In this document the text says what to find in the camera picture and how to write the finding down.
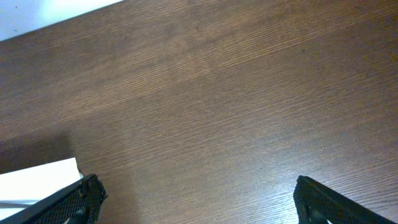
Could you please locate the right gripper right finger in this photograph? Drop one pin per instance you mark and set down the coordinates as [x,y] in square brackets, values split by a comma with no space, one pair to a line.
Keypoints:
[317,203]

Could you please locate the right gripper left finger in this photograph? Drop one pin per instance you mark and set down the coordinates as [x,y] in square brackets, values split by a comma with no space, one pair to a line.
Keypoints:
[79,202]

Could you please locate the white plastic cutlery tray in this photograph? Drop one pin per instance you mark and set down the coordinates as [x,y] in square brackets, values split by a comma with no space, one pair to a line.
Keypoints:
[25,187]

